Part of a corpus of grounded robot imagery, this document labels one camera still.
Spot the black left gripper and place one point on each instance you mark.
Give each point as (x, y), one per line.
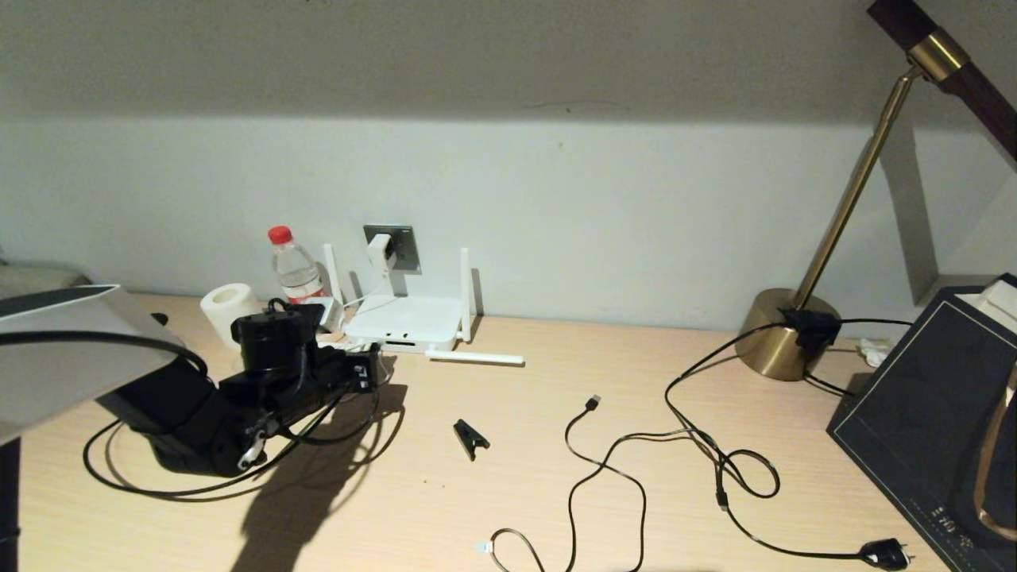
(346, 369)

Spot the white power adapter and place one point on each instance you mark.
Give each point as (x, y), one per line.
(380, 250)

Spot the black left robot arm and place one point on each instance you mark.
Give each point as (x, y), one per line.
(183, 413)

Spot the white router with four antennas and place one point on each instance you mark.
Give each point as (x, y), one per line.
(413, 318)

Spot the clear water bottle red cap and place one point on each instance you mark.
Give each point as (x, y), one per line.
(294, 270)

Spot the white paper roll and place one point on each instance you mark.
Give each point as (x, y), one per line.
(226, 306)

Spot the small black clip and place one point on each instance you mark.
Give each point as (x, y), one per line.
(470, 435)

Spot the brass desk lamp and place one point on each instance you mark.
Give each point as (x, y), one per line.
(783, 342)

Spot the white box inside bag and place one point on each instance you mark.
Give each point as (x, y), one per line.
(997, 306)

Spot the grey metal wall socket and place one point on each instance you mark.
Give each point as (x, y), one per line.
(407, 250)

